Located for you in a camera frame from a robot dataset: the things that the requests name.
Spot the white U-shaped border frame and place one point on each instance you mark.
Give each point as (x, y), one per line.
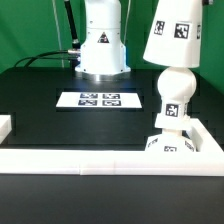
(207, 160)

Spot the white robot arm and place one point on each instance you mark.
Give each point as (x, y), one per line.
(103, 55)

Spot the white lamp bulb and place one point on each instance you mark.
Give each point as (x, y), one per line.
(176, 86)

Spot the white lamp base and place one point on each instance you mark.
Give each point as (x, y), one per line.
(171, 139)

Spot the white marker sheet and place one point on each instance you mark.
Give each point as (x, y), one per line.
(98, 100)

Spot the white lamp shade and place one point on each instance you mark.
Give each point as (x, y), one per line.
(175, 35)

